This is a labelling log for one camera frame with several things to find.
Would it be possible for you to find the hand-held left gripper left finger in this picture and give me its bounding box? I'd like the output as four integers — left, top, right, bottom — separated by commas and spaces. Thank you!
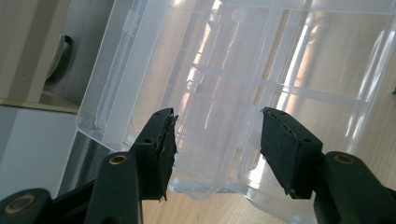
83, 107, 179, 224

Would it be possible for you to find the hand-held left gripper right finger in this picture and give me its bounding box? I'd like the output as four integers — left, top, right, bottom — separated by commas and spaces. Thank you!
260, 106, 396, 224

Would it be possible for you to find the clear plastic storage box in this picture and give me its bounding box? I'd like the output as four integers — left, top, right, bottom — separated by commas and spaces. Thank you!
76, 0, 396, 224

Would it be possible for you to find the dark curved object under desk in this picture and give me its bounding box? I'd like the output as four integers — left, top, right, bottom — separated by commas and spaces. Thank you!
46, 34, 75, 82

